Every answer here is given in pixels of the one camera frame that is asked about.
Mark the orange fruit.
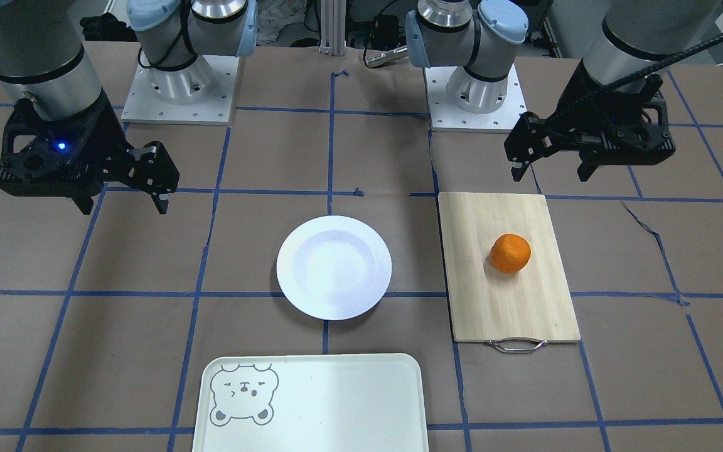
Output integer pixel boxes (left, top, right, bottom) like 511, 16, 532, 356
490, 234, 532, 274

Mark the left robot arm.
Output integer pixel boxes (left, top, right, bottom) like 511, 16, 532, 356
405, 1, 718, 182

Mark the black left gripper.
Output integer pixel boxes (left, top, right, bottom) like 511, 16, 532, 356
504, 73, 675, 183

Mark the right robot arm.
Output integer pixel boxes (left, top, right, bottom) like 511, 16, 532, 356
0, 1, 258, 215

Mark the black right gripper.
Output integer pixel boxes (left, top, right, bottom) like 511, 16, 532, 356
0, 90, 179, 215

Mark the white tray with bear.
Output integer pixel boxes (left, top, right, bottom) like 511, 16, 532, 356
192, 353, 429, 451

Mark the white round plate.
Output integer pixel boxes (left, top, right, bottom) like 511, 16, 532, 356
276, 215, 393, 321

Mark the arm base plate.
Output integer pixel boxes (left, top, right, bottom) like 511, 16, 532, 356
424, 65, 526, 134
120, 55, 244, 126

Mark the wooden cutting board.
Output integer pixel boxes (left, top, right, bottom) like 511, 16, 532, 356
438, 192, 581, 352

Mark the aluminium frame post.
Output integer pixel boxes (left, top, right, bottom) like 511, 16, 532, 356
319, 0, 346, 59

